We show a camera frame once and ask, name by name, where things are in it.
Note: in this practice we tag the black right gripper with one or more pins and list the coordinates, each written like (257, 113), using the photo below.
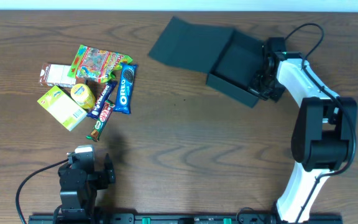
(266, 79)

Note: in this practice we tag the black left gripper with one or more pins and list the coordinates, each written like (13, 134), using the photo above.
(103, 175)

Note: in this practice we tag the black box with lid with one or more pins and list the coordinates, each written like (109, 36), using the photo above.
(229, 57)

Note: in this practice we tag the green yellow snack box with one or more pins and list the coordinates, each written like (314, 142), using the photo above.
(62, 108)

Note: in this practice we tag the brown white snack box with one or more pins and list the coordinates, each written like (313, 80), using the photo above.
(55, 74)

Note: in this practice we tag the colourful gummy candy bag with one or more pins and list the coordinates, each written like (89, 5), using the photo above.
(97, 65)

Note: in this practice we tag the blue Oreo cookie pack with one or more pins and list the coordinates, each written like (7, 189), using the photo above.
(124, 92)

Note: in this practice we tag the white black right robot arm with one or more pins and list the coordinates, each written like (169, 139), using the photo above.
(323, 143)

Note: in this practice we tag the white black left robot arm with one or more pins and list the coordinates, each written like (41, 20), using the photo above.
(79, 183)

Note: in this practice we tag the red KitKat bar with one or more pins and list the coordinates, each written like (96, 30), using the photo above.
(101, 121)

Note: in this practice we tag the yellow round candy tub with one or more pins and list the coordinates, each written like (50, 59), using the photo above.
(83, 96)

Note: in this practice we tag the purple Dairy Milk bar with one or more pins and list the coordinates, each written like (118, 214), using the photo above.
(104, 96)

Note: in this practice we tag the black mounting rail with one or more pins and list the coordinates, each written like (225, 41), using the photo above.
(128, 218)

